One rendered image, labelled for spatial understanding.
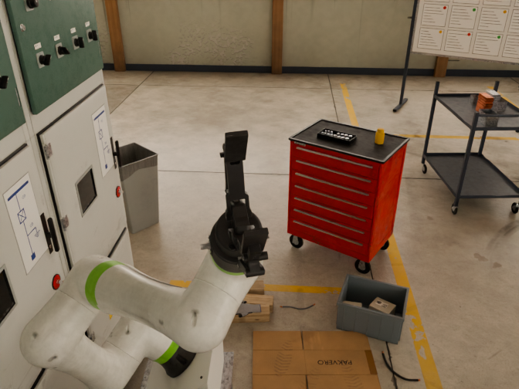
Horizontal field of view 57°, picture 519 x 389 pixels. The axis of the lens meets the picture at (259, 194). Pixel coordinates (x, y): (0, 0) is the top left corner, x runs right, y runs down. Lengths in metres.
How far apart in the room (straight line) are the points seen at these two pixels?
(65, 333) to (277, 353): 1.92
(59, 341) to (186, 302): 0.41
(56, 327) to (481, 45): 6.23
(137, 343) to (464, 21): 5.95
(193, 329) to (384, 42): 8.04
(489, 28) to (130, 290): 6.16
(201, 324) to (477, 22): 6.22
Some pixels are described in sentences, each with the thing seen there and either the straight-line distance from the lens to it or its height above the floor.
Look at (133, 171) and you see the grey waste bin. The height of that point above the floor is 0.56.
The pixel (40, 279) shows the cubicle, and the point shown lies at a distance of 1.84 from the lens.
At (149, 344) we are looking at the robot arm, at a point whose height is 1.07.
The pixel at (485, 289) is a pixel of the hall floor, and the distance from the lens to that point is 3.73.
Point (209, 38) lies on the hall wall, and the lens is 8.65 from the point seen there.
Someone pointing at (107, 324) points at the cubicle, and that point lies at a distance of 2.49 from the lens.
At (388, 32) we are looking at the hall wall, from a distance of 8.65.
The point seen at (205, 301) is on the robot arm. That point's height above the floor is 1.63.
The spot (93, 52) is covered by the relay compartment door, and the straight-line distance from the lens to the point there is 2.23.
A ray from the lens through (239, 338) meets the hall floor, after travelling 3.05.
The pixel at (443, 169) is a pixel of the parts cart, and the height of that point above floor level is 0.18.
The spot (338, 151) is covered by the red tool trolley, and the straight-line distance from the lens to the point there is 3.16.
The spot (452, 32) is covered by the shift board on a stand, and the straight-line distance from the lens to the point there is 6.83.
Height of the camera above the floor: 2.19
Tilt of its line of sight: 29 degrees down
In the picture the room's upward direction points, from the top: straight up
